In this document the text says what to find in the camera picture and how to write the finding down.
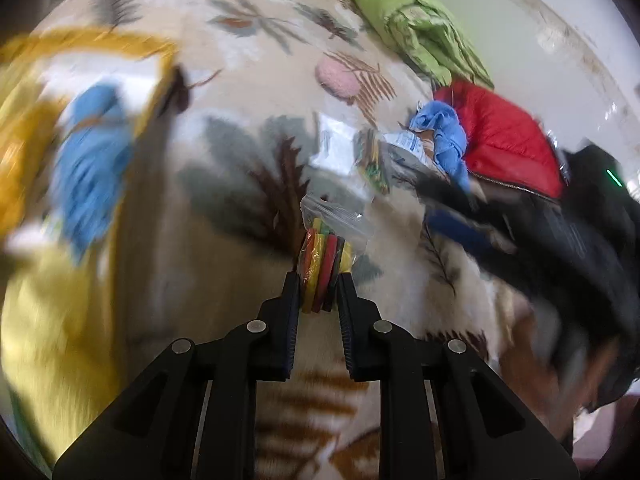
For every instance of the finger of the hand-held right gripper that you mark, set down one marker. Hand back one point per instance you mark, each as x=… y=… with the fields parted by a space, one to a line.
x=455 y=225

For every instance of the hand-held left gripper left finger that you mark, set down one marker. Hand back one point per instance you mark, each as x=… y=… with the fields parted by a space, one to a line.
x=292 y=320

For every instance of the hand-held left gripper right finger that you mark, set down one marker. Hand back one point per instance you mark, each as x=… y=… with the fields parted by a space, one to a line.
x=347 y=325

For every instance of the clear bag of coloured discs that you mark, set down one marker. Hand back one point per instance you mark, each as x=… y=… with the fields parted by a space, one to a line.
x=325 y=260

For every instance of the large yellow cloth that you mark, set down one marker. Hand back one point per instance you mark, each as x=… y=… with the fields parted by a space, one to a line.
x=55 y=340

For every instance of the light blue cloth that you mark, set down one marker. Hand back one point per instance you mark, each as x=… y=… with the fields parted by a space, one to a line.
x=90 y=175

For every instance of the yellow-edged white cardboard box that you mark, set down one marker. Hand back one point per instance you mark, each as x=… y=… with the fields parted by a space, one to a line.
x=125 y=67

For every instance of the white packet with blue print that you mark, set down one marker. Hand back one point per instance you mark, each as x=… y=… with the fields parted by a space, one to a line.
x=405 y=145

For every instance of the multicoloured striped packet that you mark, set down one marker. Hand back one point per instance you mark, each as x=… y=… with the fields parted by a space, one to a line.
x=372 y=165

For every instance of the red padded jacket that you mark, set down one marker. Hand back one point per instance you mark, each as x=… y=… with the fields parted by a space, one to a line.
x=505 y=135

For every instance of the leaf-print fleece blanket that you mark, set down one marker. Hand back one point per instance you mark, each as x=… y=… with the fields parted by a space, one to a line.
x=200 y=270

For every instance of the silver white packet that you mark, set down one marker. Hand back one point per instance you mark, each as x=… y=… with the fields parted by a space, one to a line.
x=335 y=145

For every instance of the pink round pad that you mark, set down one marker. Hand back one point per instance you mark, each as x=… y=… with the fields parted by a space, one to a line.
x=337 y=76

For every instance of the green folded quilt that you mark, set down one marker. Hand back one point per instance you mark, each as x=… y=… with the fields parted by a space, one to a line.
x=400 y=15

